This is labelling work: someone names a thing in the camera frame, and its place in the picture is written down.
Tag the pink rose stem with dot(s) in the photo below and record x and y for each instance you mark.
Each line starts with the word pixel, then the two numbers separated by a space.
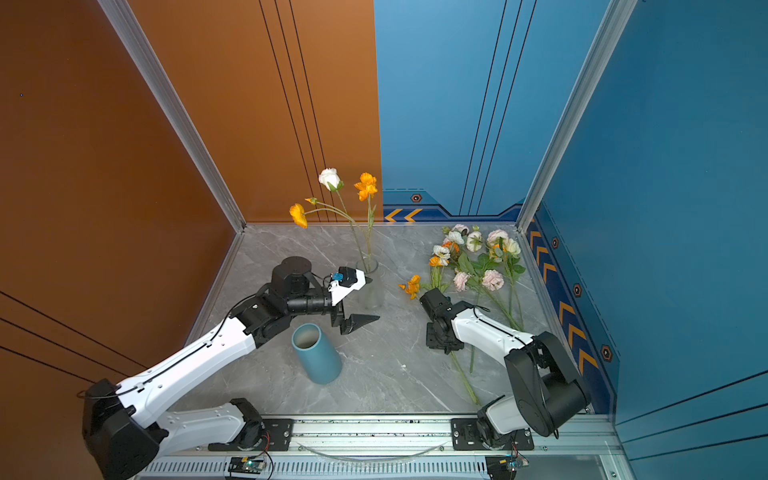
pixel 461 280

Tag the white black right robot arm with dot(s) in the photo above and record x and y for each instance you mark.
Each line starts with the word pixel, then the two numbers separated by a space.
pixel 547 388

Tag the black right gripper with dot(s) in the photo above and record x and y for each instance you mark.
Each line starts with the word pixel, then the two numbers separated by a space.
pixel 432 344

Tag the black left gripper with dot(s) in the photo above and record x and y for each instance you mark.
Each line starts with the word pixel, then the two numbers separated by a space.
pixel 353 323

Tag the mixed flower bunch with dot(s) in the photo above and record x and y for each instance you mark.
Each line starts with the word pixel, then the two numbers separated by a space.
pixel 473 252

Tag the green circuit board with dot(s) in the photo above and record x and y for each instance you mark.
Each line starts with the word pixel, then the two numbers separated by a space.
pixel 504 467
pixel 246 467

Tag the white ranunculus spray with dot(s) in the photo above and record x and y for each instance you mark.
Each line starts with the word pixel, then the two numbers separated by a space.
pixel 438 262

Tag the aluminium corner post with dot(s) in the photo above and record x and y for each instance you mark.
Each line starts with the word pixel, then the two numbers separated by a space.
pixel 126 25
pixel 610 30

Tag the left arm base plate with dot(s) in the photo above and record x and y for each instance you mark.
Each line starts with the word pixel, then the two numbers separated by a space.
pixel 270 433

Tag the orange poppy spray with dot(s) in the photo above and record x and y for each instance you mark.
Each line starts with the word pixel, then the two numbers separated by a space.
pixel 413 288
pixel 366 188

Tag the pink carnation stem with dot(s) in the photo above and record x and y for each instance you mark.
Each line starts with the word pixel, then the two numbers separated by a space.
pixel 492 280

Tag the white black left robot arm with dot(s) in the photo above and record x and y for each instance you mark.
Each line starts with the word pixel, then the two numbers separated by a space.
pixel 127 425

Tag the clear ribbed glass vase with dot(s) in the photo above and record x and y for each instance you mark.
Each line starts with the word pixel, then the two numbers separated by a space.
pixel 372 295

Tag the left green circuit board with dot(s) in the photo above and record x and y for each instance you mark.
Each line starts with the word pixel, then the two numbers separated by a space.
pixel 246 467

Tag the teal ceramic cylinder vase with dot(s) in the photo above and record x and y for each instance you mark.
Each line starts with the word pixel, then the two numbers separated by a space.
pixel 316 354

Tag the left aluminium corner post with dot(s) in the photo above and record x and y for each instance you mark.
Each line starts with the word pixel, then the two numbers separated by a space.
pixel 126 25

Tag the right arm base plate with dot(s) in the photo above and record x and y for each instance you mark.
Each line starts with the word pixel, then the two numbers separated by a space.
pixel 467 436

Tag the white rose stem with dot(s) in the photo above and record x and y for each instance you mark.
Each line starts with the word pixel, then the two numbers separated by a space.
pixel 330 179

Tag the right green circuit board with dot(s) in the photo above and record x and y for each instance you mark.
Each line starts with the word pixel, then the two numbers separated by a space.
pixel 504 467

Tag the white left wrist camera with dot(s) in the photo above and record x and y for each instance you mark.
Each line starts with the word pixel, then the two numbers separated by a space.
pixel 344 282

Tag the aluminium front rail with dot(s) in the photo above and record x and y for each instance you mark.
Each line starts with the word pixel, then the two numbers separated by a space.
pixel 409 434

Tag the right aluminium corner post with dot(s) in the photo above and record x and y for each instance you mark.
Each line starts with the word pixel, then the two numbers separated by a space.
pixel 610 30

